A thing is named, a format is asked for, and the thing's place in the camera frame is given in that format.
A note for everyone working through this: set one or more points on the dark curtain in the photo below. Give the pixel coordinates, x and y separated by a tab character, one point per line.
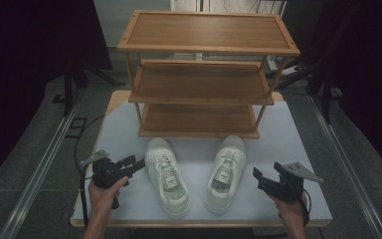
361	66
23	66

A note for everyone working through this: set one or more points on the metal floor rail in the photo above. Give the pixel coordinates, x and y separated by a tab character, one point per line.
348	166
39	172

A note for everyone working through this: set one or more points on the person's left hand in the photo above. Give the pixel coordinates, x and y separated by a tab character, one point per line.
104	199

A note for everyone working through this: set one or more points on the person's right hand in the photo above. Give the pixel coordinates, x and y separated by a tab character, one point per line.
290	210

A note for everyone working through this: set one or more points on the pale grey table mat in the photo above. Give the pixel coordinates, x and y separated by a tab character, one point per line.
278	149

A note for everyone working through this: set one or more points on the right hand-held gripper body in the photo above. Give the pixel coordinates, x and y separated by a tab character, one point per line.
291	181

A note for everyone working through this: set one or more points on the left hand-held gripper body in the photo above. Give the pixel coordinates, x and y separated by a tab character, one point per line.
104	172

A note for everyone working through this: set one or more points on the white power strip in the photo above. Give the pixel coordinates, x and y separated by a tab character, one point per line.
283	69

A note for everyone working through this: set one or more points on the black metal stand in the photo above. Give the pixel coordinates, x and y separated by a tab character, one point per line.
326	99
68	86

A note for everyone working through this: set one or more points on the white lace-up sneaker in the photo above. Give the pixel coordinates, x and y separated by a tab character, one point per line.
165	172
227	172

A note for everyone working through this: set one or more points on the three-tier wooden shoe rack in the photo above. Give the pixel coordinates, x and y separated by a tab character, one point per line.
209	31

